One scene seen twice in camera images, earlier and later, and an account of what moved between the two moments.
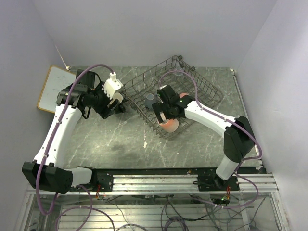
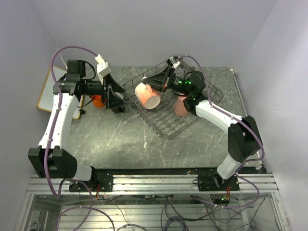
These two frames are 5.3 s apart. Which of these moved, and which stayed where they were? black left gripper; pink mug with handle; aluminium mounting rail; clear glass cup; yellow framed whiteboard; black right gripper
Moved: pink mug with handle; black right gripper; black left gripper
Stayed: aluminium mounting rail; yellow framed whiteboard; clear glass cup
